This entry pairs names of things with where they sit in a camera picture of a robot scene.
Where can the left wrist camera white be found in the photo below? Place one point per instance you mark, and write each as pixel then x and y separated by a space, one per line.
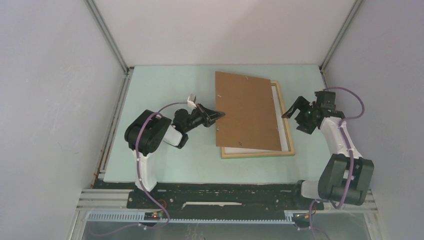
pixel 191 101

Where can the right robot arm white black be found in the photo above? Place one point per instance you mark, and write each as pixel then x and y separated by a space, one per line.
pixel 347 175

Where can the blue sea photo print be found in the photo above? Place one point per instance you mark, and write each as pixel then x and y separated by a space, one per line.
pixel 280 132

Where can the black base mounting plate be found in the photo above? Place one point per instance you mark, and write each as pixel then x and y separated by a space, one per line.
pixel 222 202

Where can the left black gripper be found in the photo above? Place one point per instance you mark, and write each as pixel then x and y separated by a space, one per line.
pixel 208 116

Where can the right aluminium corner post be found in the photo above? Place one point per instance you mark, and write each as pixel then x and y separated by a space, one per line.
pixel 357 4

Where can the left aluminium corner post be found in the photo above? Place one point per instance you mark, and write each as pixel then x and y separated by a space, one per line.
pixel 107 35

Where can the wooden picture frame green edge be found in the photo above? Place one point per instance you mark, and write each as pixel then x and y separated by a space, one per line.
pixel 285 132

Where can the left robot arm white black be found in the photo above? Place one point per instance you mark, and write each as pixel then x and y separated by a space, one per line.
pixel 145 135

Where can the aluminium corner post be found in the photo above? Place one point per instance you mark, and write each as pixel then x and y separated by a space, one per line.
pixel 357 4
pixel 107 35

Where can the aluminium rail base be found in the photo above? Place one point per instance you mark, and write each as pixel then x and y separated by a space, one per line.
pixel 107 205

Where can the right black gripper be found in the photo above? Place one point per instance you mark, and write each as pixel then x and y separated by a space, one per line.
pixel 302 103

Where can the brown cardboard backing board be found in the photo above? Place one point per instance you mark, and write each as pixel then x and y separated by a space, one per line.
pixel 250 119

